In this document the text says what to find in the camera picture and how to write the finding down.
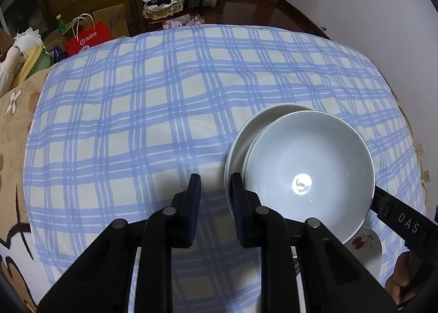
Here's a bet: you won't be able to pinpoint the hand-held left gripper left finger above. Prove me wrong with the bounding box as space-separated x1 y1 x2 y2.
37 173 202 313

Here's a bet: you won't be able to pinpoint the brown flower blanket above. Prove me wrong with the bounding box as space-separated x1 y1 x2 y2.
0 60 433 313

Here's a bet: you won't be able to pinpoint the yellow green pillow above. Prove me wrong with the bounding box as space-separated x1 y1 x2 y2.
15 44 53 84

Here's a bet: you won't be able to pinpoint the blue plaid cloth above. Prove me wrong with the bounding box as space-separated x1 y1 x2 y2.
23 24 428 313

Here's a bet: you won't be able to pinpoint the cardboard box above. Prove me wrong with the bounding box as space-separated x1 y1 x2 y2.
92 4 130 39

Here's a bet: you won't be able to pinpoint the person's right hand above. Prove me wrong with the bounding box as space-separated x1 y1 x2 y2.
385 251 427 307

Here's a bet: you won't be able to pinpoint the large white bowl cherry print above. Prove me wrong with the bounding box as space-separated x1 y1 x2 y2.
241 111 374 244

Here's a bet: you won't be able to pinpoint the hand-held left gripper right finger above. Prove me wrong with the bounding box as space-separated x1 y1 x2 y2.
229 173 393 313

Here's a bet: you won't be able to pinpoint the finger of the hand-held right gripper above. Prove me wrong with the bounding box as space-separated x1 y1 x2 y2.
368 186 438 259

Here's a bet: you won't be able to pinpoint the red paper shopping bag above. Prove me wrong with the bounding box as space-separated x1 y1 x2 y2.
65 15 113 57

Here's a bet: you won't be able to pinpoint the pink plastic packets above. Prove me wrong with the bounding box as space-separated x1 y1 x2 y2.
162 15 206 30

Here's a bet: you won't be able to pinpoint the beige lace basket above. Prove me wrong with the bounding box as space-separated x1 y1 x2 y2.
142 0 185 21

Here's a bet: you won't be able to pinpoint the large white cherry plate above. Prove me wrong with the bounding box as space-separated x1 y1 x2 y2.
343 227 383 281

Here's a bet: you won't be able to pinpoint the pink white plush toy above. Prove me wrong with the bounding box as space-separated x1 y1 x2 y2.
0 27 47 95

